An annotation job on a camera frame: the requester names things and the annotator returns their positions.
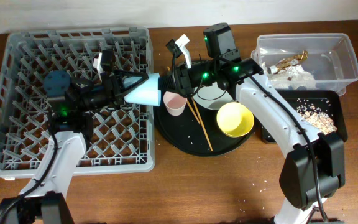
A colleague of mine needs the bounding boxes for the lower wooden chopstick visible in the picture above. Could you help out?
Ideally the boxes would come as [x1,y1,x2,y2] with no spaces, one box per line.
[191,98,213,152]

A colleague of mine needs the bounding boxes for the upper wooden chopstick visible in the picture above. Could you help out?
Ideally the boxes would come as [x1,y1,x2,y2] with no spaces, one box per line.
[167,67,201,124]

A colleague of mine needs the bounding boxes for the food scraps pile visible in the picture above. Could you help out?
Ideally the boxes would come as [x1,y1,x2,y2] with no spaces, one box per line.
[295,105,337,134]

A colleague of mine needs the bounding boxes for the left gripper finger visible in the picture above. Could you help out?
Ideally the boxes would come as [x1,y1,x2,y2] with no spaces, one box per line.
[116,79,145,105]
[113,69,149,82]

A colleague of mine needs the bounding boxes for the black rectangular tray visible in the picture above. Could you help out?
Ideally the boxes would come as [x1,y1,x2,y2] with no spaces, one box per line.
[258,90,349,144]

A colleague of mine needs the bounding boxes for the yellow bowl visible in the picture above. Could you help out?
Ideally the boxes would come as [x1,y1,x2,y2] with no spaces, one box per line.
[216,102,255,138]

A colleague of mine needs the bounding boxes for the round black tray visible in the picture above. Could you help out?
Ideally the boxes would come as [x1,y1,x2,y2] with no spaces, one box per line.
[153,104,255,157]

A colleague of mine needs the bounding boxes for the grey dishwasher rack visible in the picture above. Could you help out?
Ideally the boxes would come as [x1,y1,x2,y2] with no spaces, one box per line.
[0,27,155,179]

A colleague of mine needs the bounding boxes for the wooden chopstick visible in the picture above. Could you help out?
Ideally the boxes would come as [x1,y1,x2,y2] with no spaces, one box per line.
[191,98,213,152]
[167,67,201,124]

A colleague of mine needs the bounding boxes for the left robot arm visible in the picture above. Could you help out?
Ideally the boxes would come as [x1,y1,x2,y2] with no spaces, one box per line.
[0,70,149,223]

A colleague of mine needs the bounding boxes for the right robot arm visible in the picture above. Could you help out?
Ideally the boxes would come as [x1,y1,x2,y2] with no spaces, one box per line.
[159,23,345,223]

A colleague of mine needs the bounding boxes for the brown stick wrapper waste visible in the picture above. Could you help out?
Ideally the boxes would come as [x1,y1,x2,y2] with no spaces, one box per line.
[268,50,308,74]

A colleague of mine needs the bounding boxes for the grey round plate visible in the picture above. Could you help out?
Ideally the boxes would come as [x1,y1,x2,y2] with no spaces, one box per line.
[193,88,234,110]

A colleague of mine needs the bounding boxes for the clear plastic bin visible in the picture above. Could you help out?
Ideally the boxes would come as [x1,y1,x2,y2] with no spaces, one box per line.
[251,33,358,95]

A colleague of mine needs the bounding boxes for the white napkin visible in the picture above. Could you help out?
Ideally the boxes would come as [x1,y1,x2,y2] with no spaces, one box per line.
[260,63,316,90]

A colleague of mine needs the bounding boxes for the pink cup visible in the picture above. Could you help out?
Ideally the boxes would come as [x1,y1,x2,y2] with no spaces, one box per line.
[163,91,188,116]

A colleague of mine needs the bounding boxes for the blue cup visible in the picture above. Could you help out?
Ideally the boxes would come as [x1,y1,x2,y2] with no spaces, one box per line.
[124,73,162,106]

